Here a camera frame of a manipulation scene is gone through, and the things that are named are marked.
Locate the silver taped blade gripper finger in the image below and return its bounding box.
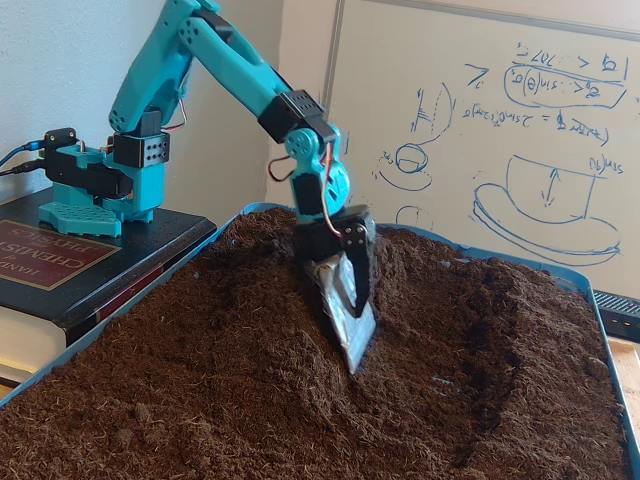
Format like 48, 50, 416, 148
307, 252, 379, 376

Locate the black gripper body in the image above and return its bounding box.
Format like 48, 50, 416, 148
292, 203, 377, 266

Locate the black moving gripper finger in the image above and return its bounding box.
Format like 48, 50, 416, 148
342, 222, 374, 319

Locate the brown soil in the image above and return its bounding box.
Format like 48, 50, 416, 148
0, 207, 634, 480

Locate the black chemistry physics handbook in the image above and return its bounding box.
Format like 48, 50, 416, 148
0, 192, 219, 389

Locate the whiteboard with blue sketches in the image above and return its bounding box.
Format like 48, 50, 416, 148
307, 0, 640, 296

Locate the blue plastic tray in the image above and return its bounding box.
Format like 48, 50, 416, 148
0, 201, 640, 480

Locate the black vented device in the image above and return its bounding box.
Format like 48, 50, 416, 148
592, 291, 640, 345

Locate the black cable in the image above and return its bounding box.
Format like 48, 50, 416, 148
0, 160, 49, 177

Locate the blue cable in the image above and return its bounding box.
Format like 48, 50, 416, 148
0, 141, 47, 169

